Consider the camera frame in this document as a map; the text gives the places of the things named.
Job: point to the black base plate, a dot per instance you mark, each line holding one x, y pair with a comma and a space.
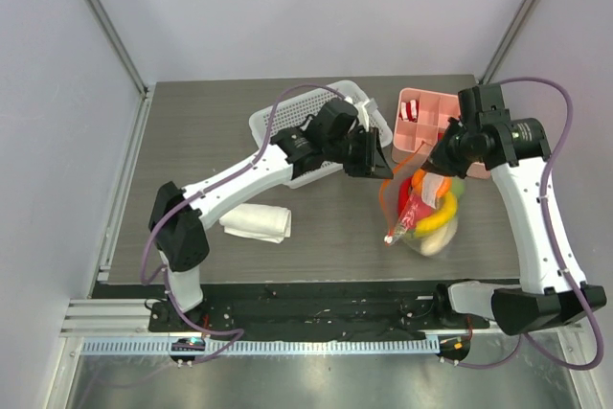
316, 312

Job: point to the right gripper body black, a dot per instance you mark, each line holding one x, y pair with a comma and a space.
447, 152

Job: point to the white perforated plastic basket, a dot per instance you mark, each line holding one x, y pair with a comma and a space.
294, 110

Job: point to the white slotted cable duct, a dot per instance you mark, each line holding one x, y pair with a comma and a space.
185, 346

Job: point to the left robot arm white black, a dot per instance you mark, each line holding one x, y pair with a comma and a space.
339, 133

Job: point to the yellow fake banana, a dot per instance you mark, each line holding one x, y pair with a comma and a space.
430, 224

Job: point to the red white striped item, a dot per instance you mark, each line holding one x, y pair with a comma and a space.
409, 111

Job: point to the white fake radish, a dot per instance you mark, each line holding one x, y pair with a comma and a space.
435, 243

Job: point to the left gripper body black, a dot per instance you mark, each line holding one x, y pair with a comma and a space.
359, 150

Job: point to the clear zip bag orange seal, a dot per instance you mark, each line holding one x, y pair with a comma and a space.
401, 227

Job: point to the pink compartment tray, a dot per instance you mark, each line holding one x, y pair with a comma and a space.
414, 141

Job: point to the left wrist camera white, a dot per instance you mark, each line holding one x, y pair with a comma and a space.
364, 109

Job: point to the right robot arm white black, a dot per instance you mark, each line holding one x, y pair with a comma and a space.
552, 289

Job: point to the red fake apple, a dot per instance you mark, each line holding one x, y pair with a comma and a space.
407, 194

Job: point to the green fake fruit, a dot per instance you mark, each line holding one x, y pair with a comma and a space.
457, 187

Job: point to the folded white towel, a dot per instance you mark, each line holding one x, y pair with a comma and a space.
260, 222

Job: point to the orange fake fruit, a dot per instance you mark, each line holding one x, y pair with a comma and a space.
431, 183

